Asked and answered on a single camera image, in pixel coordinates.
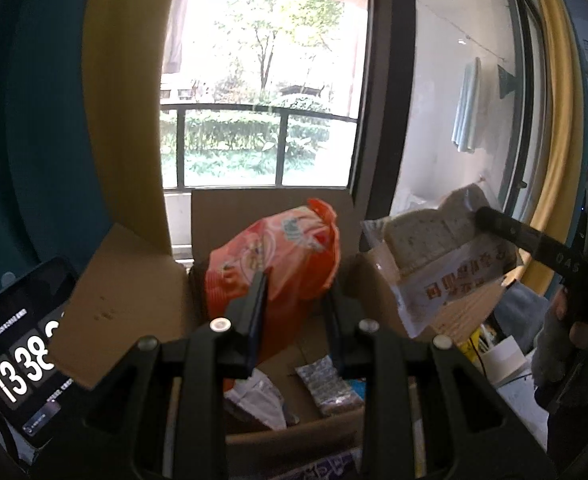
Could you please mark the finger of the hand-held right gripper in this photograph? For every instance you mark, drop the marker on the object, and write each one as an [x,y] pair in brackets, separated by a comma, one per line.
[523,242]

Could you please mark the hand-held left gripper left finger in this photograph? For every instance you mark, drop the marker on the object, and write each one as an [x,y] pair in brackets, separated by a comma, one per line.
[258,305]

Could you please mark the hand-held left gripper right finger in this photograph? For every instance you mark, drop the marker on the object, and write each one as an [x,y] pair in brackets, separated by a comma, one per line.
[331,330]

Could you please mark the orange snack bag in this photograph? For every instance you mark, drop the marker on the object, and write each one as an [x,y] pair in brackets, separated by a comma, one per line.
[274,260]

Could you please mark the clear bread packet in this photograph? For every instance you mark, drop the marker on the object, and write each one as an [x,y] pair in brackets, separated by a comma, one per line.
[423,240]

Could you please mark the cardboard box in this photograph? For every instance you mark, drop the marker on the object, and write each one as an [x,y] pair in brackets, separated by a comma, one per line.
[124,300]

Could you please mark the person's right forearm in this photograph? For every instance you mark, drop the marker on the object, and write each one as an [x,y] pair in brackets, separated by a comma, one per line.
[553,365]

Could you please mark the person's right hand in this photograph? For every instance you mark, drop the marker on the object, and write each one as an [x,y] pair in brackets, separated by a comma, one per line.
[582,334]

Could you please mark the silver snack packet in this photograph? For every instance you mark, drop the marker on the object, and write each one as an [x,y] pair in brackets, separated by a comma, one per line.
[326,385]

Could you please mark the grey blue cloth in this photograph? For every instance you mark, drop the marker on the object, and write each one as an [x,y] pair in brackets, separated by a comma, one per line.
[521,305]

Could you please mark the blue snack packet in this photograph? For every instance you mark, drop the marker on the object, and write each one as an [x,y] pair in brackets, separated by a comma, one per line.
[357,388]

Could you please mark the white snack packet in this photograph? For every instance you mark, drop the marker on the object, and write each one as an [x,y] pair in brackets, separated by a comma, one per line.
[254,400]

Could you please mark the small white box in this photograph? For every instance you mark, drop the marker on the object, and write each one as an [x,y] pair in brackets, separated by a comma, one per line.
[503,362]

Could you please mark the yellow bag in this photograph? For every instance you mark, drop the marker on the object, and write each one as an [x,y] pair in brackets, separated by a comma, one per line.
[467,346]

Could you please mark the white papers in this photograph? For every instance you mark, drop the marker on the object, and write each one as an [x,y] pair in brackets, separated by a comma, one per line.
[523,402]

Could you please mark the yellow curtain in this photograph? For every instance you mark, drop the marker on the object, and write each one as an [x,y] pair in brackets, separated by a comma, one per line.
[124,110]
[558,110]

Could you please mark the purple patterned packet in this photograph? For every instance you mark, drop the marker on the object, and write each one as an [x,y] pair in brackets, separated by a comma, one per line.
[324,467]

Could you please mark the hanging white garment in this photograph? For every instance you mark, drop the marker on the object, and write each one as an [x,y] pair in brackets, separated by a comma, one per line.
[466,105]

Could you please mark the dark hanging cloth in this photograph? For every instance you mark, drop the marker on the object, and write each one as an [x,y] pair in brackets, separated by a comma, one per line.
[506,82]

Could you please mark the black balcony railing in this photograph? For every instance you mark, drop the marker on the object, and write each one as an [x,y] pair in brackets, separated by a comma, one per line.
[224,110]

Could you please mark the black tablet with clock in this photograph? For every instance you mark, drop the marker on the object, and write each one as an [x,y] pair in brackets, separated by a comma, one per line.
[19,340]

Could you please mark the teal curtain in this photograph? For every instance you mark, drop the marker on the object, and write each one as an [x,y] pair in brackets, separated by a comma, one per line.
[34,135]

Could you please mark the hanging pale blue shirt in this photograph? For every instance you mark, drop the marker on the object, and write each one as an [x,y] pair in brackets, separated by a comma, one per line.
[174,30]

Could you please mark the dark window frame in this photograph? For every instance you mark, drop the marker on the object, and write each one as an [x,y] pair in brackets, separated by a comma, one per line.
[378,85]

